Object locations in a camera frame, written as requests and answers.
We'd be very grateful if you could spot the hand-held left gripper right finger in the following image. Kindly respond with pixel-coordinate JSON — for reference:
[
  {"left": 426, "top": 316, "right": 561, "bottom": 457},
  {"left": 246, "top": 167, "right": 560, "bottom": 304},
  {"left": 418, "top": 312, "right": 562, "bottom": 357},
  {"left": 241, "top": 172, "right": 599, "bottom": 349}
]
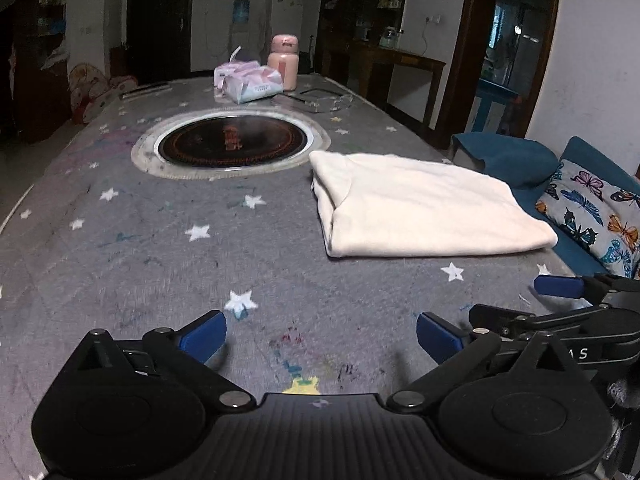
[{"left": 386, "top": 311, "right": 576, "bottom": 409}]

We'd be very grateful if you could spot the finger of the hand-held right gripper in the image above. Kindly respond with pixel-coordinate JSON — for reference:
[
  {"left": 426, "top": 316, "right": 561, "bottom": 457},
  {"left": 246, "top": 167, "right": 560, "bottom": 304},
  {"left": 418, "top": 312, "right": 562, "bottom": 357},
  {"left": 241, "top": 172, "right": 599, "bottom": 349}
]
[
  {"left": 468, "top": 304, "right": 608, "bottom": 343},
  {"left": 533, "top": 272, "right": 640, "bottom": 306}
]

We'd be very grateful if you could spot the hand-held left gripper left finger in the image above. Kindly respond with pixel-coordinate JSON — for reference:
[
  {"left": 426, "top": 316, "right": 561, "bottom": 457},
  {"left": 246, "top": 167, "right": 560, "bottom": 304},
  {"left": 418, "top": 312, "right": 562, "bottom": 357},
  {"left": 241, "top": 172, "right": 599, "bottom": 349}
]
[{"left": 62, "top": 310, "right": 256, "bottom": 409}]

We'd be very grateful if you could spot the cream long-sleeve top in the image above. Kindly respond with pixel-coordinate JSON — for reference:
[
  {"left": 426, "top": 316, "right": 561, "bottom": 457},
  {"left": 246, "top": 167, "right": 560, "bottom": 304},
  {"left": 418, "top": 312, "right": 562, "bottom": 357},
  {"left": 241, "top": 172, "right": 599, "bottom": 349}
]
[{"left": 308, "top": 150, "right": 559, "bottom": 260}]

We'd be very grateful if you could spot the butterfly print cushion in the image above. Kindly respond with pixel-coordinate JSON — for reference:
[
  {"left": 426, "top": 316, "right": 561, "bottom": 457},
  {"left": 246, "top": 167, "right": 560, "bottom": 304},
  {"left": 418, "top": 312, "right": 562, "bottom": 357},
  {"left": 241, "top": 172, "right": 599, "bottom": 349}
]
[{"left": 535, "top": 159, "right": 640, "bottom": 278}]

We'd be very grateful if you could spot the blue sofa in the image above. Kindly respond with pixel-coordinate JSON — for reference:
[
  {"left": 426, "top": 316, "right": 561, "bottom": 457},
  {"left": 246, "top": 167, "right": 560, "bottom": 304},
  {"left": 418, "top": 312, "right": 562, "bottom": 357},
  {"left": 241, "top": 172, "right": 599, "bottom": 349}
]
[{"left": 450, "top": 131, "right": 640, "bottom": 281}]

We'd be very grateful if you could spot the round built-in induction hob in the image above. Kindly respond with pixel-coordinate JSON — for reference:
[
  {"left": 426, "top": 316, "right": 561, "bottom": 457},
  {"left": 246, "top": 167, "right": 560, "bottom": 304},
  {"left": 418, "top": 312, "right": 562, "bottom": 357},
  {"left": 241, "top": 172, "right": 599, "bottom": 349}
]
[{"left": 131, "top": 108, "right": 332, "bottom": 181}]

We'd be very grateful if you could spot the small blue table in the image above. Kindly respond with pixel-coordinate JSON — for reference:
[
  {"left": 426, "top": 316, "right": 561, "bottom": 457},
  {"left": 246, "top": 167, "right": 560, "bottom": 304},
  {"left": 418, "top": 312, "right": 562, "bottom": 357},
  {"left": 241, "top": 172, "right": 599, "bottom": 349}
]
[{"left": 470, "top": 77, "right": 521, "bottom": 136}]

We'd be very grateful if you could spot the pastel tissue pack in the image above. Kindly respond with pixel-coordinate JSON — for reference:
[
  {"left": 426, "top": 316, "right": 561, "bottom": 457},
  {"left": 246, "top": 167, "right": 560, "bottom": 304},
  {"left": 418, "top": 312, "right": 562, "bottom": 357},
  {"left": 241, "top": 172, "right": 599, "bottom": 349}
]
[{"left": 214, "top": 46, "right": 284, "bottom": 105}]

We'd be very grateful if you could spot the pink floral fabric seat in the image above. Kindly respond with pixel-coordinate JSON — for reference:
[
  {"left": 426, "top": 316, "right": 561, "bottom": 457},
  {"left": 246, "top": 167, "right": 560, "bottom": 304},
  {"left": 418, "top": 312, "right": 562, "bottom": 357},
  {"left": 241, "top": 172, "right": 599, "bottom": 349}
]
[{"left": 67, "top": 62, "right": 138, "bottom": 125}]

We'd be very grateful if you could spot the pink bottle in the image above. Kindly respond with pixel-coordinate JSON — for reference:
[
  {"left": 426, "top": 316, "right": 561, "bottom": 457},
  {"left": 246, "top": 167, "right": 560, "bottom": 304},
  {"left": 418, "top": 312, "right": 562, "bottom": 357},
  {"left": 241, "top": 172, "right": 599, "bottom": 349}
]
[{"left": 266, "top": 34, "right": 301, "bottom": 93}]

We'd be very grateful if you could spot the brown wooden side table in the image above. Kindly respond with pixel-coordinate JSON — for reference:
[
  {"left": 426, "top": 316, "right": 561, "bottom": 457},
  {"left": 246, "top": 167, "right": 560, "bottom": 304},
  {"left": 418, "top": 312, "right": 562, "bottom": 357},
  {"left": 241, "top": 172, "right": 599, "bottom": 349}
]
[{"left": 320, "top": 40, "right": 447, "bottom": 128}]

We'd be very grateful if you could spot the arched wooden shelf cabinet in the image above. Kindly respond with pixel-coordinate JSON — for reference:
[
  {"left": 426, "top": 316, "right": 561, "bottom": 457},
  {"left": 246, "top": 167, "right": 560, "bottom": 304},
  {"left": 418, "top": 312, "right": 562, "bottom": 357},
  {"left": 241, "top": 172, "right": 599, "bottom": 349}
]
[{"left": 0, "top": 0, "right": 71, "bottom": 143}]

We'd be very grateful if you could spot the dark wooden door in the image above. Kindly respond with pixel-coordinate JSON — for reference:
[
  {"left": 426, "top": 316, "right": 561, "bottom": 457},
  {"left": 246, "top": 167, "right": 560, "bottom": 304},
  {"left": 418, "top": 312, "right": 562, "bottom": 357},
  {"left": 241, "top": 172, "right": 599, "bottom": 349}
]
[{"left": 125, "top": 0, "right": 197, "bottom": 86}]

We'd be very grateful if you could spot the water dispenser with blue bottle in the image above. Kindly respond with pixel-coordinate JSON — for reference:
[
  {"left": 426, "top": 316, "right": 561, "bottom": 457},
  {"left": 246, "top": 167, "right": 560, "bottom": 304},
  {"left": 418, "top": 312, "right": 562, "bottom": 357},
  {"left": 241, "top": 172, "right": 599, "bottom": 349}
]
[{"left": 230, "top": 0, "right": 252, "bottom": 61}]

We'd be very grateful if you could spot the dark wooden bookcase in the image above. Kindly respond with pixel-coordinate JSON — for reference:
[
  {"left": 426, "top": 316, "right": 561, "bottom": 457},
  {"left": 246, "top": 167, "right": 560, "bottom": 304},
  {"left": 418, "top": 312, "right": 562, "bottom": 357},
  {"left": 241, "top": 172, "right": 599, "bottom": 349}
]
[{"left": 317, "top": 0, "right": 412, "bottom": 78}]

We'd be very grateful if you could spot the white fridge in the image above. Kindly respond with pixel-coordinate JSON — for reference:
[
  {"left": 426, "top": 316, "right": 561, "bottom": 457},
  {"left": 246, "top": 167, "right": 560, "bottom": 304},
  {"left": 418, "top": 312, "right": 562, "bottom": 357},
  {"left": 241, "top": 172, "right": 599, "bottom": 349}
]
[{"left": 270, "top": 0, "right": 306, "bottom": 61}]

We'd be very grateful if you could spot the brown wooden door frame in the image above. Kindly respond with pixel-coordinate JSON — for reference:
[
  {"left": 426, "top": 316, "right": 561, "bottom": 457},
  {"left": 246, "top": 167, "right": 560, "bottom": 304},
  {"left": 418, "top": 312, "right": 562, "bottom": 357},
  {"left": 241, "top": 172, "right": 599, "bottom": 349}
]
[{"left": 434, "top": 0, "right": 563, "bottom": 151}]

